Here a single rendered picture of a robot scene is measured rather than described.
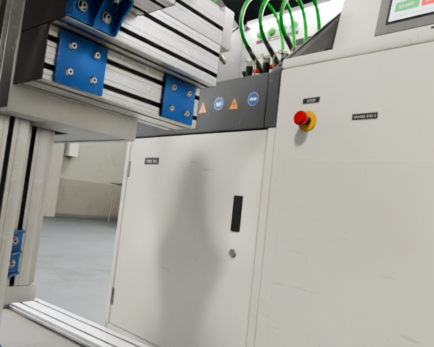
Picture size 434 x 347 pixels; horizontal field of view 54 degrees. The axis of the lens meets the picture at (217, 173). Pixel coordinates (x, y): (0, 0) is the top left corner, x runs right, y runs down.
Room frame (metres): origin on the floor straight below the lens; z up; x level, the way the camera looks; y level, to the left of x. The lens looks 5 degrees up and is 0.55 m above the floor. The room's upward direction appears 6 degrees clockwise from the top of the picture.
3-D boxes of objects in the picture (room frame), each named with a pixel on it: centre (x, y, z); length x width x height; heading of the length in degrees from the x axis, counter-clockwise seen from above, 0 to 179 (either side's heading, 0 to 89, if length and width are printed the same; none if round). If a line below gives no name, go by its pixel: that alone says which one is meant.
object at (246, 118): (1.38, 0.09, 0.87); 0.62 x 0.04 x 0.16; 45
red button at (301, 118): (1.04, -0.20, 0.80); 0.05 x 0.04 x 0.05; 45
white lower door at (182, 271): (1.37, 0.10, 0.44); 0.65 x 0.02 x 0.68; 45
